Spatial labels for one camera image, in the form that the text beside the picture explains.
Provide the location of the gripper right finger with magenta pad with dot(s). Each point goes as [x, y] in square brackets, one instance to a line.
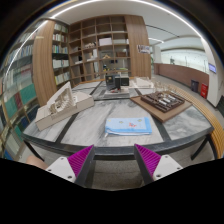
[154, 166]

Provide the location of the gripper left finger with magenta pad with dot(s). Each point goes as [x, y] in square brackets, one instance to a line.
[74, 168]

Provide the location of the light blue folded towel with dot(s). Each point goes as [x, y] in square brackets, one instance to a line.
[128, 126]

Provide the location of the brown architectural model on board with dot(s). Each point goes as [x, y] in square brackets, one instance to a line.
[163, 105]

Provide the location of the white architectural model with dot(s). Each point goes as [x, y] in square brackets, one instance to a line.
[61, 105]

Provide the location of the small white model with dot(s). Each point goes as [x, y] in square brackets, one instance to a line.
[143, 82]

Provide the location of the dark bin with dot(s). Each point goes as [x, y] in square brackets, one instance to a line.
[194, 86]

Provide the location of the red bin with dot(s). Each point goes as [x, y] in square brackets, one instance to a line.
[204, 90]

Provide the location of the left bookshelf with books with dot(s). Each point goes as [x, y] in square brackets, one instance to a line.
[35, 67]

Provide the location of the poster on wooden panel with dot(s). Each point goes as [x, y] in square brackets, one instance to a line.
[143, 49]

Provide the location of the wall monitor screen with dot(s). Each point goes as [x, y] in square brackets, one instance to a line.
[212, 68]

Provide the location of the wooden bookshelf wall unit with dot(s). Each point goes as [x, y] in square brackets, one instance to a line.
[107, 45]

